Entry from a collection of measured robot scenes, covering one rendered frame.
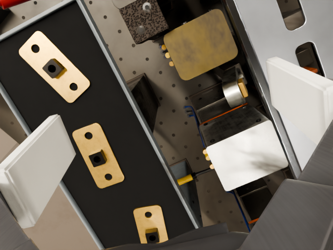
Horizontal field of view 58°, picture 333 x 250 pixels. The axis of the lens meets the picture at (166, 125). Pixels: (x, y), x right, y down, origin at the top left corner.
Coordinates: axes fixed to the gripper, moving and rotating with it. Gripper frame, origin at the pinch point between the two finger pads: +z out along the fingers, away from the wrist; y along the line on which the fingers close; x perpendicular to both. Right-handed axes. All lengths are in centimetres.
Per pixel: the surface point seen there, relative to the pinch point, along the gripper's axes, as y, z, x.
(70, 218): -80, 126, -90
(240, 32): 12.7, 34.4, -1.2
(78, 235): -79, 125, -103
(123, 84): -5.2, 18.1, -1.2
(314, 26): 24.6, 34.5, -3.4
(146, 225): -7.9, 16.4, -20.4
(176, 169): -6, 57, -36
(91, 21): -6.7, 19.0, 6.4
